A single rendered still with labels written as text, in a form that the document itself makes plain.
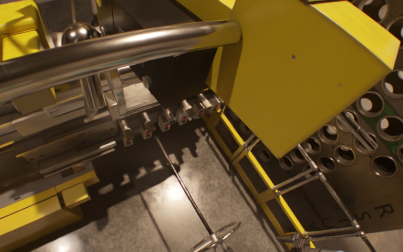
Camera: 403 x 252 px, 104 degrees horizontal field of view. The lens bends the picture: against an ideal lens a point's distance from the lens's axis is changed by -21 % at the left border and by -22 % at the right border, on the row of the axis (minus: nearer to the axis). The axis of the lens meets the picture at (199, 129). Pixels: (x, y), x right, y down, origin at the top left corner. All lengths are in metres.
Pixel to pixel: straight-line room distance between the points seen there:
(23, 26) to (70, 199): 1.22
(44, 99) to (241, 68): 0.53
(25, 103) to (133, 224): 1.71
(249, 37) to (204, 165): 2.21
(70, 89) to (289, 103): 0.81
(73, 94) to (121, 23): 0.65
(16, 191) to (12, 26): 1.34
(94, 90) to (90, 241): 1.94
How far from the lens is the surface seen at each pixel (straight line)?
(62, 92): 0.88
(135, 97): 1.54
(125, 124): 1.45
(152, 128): 1.43
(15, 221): 1.82
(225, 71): 0.21
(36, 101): 0.62
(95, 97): 0.34
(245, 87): 0.20
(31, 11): 0.78
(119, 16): 0.26
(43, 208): 1.73
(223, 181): 2.35
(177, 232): 2.14
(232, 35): 0.17
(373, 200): 2.69
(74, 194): 1.66
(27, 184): 1.83
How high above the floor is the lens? 2.12
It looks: 56 degrees down
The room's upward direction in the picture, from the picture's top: 24 degrees clockwise
